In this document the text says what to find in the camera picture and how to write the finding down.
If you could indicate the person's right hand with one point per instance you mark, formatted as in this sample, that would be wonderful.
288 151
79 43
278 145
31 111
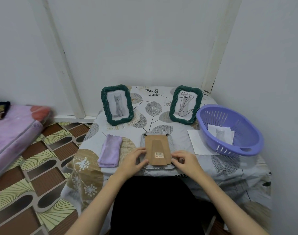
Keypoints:
190 165

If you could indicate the person's left hand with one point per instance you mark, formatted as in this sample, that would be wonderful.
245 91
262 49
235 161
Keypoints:
129 163

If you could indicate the purple cloth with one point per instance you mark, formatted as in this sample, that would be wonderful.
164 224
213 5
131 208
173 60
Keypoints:
109 151

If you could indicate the white paper black line drawing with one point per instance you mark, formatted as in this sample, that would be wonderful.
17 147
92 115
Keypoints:
196 141

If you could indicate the brown cardboard frame backing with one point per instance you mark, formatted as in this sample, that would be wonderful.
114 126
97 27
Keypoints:
158 146

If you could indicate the white paper grey drawing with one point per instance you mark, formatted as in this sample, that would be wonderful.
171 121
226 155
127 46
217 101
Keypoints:
117 105
221 134

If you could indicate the person's right forearm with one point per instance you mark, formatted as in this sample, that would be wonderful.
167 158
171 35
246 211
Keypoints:
229 205

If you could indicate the person's left forearm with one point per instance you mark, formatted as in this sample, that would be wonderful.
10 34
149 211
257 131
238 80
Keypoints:
95 208

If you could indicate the black trousers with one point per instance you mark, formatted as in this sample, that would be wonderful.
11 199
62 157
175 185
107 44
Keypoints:
158 205

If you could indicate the leaf patterned tablecloth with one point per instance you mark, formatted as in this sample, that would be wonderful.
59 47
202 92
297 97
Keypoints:
151 107

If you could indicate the purple plastic basket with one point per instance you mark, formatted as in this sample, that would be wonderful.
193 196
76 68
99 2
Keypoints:
249 134

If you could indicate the purple mattress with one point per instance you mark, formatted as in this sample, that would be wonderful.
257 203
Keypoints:
14 137

